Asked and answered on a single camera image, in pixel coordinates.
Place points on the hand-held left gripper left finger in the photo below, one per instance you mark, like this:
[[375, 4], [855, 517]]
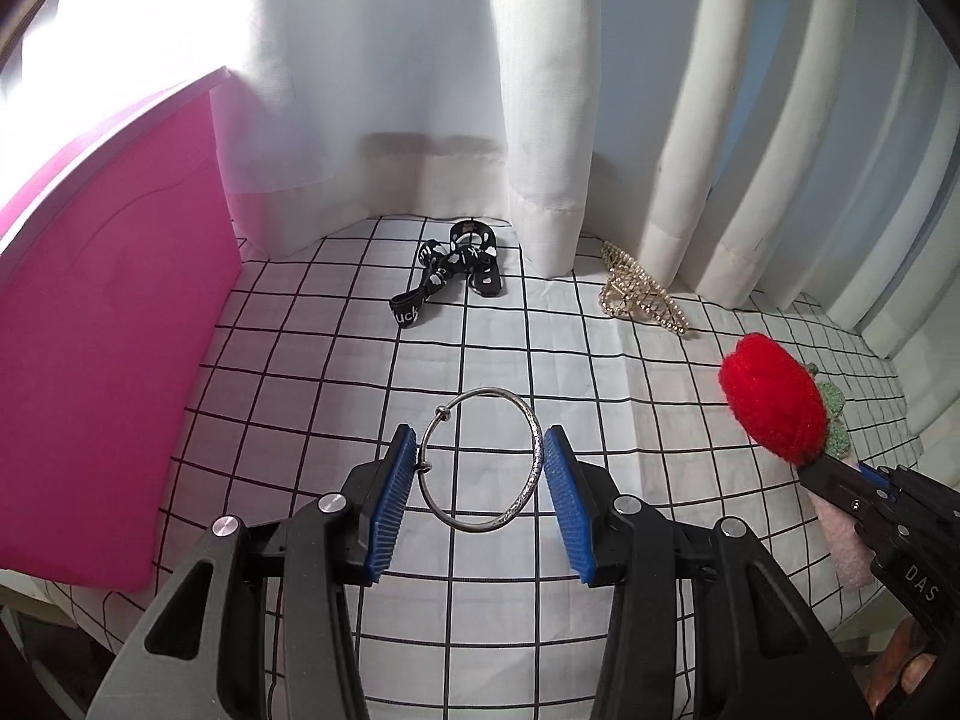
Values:
[[390, 499]]

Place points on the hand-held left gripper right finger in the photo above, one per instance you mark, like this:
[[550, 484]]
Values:
[[570, 499]]

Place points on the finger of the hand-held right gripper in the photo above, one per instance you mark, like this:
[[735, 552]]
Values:
[[847, 484]]

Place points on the pink strawberry plush headband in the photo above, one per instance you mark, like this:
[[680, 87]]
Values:
[[772, 397]]

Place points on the pink plastic bin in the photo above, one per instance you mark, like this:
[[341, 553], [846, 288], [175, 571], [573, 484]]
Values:
[[112, 330]]

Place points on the person's right hand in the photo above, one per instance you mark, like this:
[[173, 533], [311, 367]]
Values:
[[911, 679]]

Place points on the white black checkered tablecloth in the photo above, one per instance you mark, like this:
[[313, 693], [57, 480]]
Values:
[[600, 360]]

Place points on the gold hair claw clip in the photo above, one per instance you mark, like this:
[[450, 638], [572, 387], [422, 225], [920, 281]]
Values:
[[637, 292]]

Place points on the white curtain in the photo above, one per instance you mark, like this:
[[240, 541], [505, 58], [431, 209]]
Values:
[[375, 52]]

